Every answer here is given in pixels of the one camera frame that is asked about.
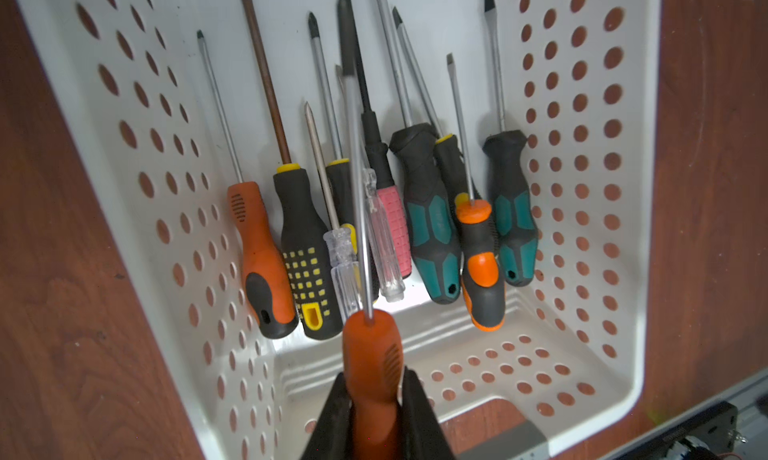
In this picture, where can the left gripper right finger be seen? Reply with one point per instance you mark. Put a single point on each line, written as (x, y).
(422, 436)

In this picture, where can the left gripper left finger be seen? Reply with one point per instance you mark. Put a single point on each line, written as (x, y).
(331, 437)

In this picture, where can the orange grey screwdriver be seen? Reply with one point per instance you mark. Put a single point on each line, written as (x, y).
(371, 340)

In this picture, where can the orange black stubby screwdriver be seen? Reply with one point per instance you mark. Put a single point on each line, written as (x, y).
(483, 287)

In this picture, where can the black yellow dotted screwdriver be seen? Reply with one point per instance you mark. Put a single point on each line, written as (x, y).
(305, 253)

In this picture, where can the clear handled screwdriver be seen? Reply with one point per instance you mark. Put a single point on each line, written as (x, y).
(391, 284)

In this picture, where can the clear thin tester screwdriver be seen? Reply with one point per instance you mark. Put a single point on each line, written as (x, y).
(344, 264)

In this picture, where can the green screwdriver end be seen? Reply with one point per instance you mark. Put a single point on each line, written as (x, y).
(509, 189)
(434, 241)

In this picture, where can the pink handled screwdriver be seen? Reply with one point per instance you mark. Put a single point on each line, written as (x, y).
(375, 148)

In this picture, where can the black yellow small screwdriver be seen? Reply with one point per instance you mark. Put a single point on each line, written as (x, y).
(338, 170)

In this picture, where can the white perforated plastic bin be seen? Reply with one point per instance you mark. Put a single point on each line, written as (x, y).
(580, 79)

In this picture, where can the aluminium front rail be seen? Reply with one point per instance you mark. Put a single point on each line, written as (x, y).
(731, 425)

